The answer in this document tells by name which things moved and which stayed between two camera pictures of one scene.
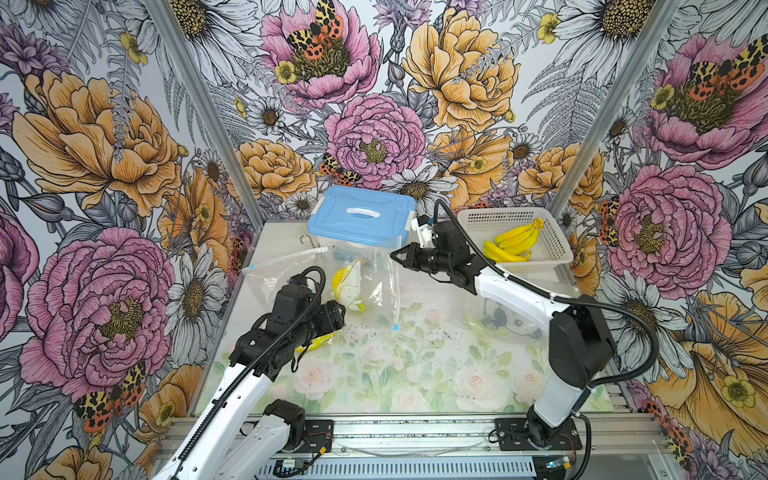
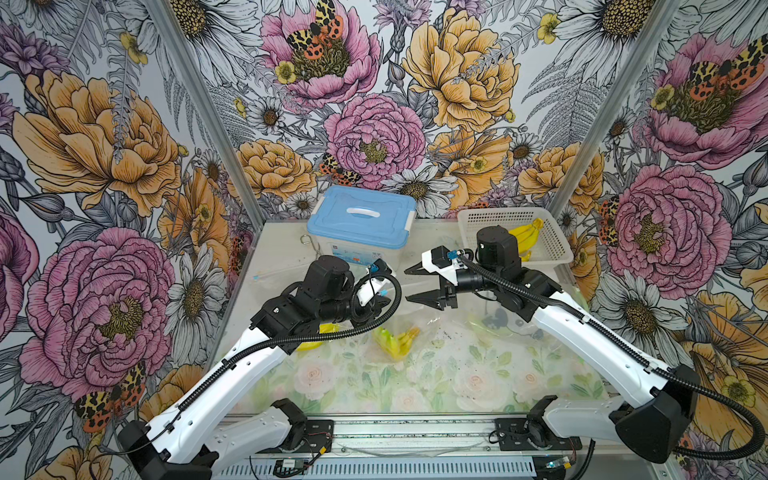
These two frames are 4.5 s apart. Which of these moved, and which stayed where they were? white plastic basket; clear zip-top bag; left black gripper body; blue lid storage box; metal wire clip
Moved: left black gripper body; clear zip-top bag
Stayed: metal wire clip; blue lid storage box; white plastic basket
